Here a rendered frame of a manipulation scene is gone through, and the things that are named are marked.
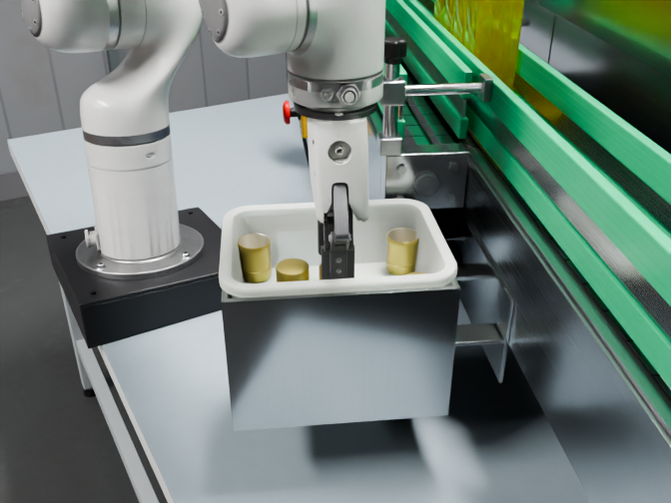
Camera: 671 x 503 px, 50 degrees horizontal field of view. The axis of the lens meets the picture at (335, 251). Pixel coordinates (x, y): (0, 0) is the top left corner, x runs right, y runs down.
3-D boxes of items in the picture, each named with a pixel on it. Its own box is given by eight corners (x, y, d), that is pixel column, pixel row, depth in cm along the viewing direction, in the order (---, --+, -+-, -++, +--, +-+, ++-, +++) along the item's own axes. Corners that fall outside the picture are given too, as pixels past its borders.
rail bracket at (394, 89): (486, 153, 80) (499, 39, 74) (336, 159, 79) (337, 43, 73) (479, 143, 83) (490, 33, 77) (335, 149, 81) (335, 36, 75)
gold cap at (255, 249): (244, 231, 79) (246, 265, 81) (232, 247, 76) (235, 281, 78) (275, 235, 79) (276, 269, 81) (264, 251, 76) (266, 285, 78)
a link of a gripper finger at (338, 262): (357, 234, 65) (356, 296, 68) (354, 218, 68) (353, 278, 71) (323, 236, 65) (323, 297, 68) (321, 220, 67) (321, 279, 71)
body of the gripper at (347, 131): (385, 109, 60) (380, 228, 65) (369, 74, 69) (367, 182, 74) (295, 111, 59) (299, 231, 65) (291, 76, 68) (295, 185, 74)
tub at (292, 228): (456, 352, 70) (464, 276, 66) (225, 368, 68) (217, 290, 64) (419, 262, 85) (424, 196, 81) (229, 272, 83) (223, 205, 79)
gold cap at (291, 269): (277, 312, 73) (275, 275, 71) (276, 293, 76) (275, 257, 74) (312, 310, 74) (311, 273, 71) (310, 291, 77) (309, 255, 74)
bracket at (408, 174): (465, 210, 84) (470, 154, 80) (384, 214, 83) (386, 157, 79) (457, 197, 87) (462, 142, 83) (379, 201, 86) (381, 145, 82)
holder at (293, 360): (499, 411, 75) (518, 284, 67) (233, 431, 72) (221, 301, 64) (457, 317, 89) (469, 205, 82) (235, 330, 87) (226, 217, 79)
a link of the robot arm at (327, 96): (390, 82, 59) (389, 117, 61) (376, 55, 67) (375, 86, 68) (289, 84, 59) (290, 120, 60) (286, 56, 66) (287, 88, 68)
